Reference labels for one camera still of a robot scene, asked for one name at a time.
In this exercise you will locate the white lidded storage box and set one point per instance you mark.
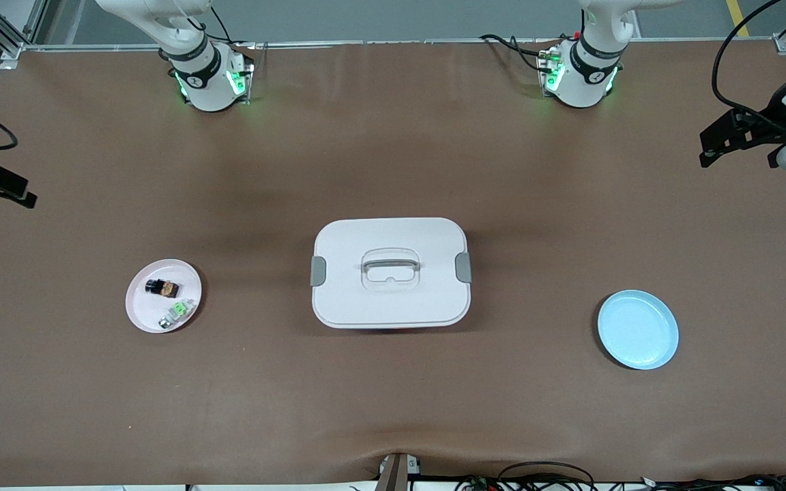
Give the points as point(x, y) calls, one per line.
point(393, 300)

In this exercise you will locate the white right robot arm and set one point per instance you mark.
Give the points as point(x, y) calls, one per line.
point(205, 85)

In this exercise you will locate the pink round plate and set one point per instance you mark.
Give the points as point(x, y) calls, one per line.
point(144, 310)

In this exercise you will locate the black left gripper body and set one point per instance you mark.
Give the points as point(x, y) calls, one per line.
point(769, 116)

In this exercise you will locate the brown table mat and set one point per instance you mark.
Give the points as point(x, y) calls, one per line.
point(393, 409)

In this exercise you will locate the orange and black push-button switch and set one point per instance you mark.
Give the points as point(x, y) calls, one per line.
point(161, 287)

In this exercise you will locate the brown metal bracket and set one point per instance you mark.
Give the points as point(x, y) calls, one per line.
point(393, 474)

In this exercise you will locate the light blue round plate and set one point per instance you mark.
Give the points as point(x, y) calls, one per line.
point(638, 331)

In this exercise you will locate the green push-button switch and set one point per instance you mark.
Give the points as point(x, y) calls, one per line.
point(178, 311)

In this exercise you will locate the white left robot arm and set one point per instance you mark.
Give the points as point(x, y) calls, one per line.
point(584, 82)

